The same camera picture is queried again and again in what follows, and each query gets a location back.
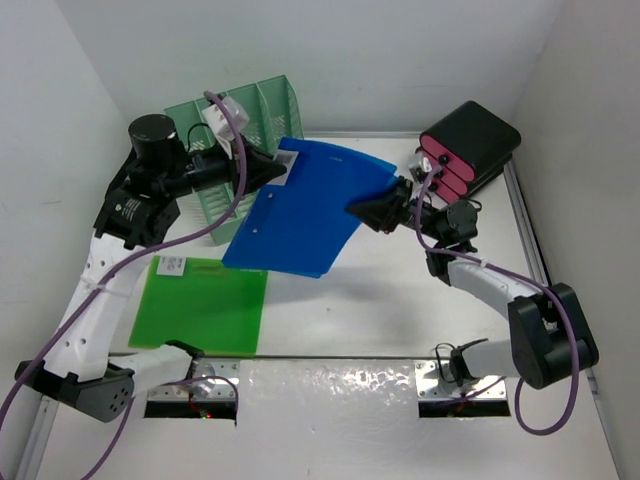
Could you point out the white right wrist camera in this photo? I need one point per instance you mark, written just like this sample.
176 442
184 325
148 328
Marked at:
419 166

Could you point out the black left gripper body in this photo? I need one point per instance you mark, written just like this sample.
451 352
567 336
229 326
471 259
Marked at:
198 171

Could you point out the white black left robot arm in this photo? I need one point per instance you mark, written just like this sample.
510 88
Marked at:
76 368

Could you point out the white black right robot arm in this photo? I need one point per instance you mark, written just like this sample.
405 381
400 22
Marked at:
549 336

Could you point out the blue plastic folder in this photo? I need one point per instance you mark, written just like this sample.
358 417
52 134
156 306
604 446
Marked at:
298 223

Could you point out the green plastic folder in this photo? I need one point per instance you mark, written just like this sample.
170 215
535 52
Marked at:
201 303

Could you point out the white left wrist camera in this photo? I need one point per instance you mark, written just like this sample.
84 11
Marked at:
218 122

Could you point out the black pink drawer box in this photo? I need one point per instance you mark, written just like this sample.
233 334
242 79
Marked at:
471 145

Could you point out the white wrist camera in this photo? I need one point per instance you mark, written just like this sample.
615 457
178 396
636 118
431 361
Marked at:
218 122
419 166

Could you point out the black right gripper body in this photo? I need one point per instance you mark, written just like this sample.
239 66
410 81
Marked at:
427 214

